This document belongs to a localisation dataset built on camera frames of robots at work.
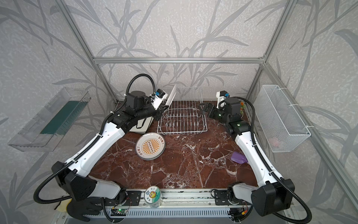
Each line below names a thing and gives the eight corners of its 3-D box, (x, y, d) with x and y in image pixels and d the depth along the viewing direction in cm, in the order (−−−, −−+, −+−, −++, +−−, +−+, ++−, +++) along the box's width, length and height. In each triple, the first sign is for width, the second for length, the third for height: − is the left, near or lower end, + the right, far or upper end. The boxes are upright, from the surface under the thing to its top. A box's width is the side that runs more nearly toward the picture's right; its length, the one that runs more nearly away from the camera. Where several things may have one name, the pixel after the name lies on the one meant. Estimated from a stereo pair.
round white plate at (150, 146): (133, 160, 89) (132, 158, 87) (140, 134, 101) (139, 132, 99) (164, 160, 89) (163, 158, 87) (166, 134, 101) (166, 132, 99)
